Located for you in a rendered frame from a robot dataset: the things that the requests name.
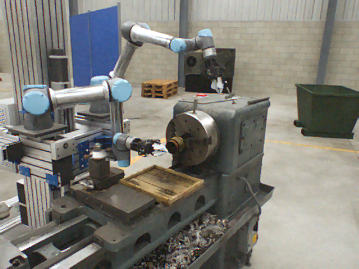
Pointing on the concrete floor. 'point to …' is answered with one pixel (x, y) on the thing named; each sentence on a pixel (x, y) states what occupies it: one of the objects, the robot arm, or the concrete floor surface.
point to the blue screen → (95, 45)
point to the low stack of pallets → (159, 88)
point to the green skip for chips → (327, 111)
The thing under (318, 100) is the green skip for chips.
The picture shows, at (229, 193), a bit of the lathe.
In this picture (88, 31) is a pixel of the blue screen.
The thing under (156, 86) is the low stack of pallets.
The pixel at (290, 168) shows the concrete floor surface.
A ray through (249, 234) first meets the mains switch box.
